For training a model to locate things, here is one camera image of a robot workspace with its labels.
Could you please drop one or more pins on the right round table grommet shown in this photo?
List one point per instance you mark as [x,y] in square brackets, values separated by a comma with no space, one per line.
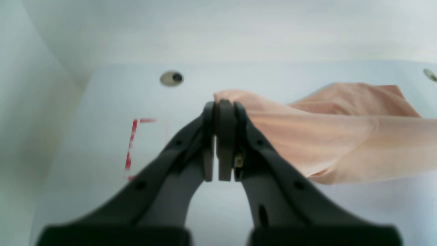
[171,78]

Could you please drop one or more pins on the peach pink T-shirt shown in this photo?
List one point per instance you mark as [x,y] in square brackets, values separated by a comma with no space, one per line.
[346,132]

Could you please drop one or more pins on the red tape rectangle marking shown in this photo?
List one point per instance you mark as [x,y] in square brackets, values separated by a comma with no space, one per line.
[137,153]

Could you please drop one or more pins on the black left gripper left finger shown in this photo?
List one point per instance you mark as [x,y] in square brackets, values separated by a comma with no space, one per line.
[152,209]

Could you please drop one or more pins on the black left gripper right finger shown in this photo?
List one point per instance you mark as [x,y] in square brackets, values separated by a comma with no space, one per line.
[287,210]

